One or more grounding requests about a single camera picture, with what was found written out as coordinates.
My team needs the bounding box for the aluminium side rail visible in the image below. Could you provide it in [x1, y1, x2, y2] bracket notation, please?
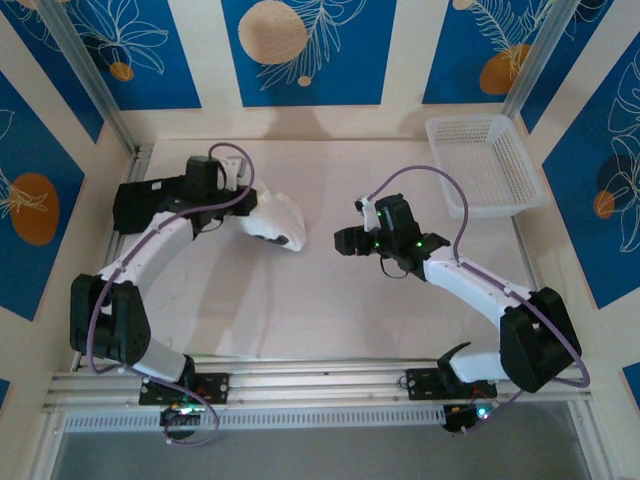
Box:
[512, 217, 564, 362]
[74, 143, 155, 372]

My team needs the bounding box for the black folded t-shirt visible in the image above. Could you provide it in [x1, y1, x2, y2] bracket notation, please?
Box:
[112, 174, 189, 235]

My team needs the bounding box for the black controller board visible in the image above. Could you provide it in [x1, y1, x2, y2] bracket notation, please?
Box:
[159, 405, 204, 427]
[442, 402, 499, 435]

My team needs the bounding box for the thin black wire loop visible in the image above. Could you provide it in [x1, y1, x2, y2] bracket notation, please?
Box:
[378, 255, 407, 279]

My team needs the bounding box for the white slotted cable duct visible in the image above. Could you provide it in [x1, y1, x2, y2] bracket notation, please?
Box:
[64, 405, 446, 434]

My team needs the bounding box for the white perforated plastic basket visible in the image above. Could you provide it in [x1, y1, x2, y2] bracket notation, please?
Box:
[424, 113, 546, 221]

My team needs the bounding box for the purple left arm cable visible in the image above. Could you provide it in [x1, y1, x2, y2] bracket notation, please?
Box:
[85, 142, 257, 446]

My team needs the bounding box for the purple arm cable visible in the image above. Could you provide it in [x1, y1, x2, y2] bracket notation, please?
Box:
[85, 142, 257, 446]
[368, 165, 591, 436]

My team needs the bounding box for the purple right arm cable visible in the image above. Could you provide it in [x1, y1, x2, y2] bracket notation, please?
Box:
[368, 165, 591, 436]

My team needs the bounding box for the blue floral wall panel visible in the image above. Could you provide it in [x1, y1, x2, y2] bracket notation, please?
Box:
[542, 47, 640, 311]
[422, 0, 556, 105]
[221, 0, 398, 108]
[519, 0, 617, 134]
[53, 0, 202, 112]
[0, 4, 105, 145]
[0, 71, 87, 323]

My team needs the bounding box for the white t-shirt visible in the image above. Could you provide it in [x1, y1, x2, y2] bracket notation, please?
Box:
[234, 188, 307, 254]

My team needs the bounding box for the aluminium frame post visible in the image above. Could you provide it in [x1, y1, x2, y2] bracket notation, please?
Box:
[502, 0, 615, 120]
[37, 0, 139, 154]

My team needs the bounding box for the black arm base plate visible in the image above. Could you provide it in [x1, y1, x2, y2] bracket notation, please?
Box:
[405, 367, 499, 401]
[138, 372, 231, 405]

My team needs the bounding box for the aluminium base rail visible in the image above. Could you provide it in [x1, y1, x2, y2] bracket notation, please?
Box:
[47, 357, 596, 412]

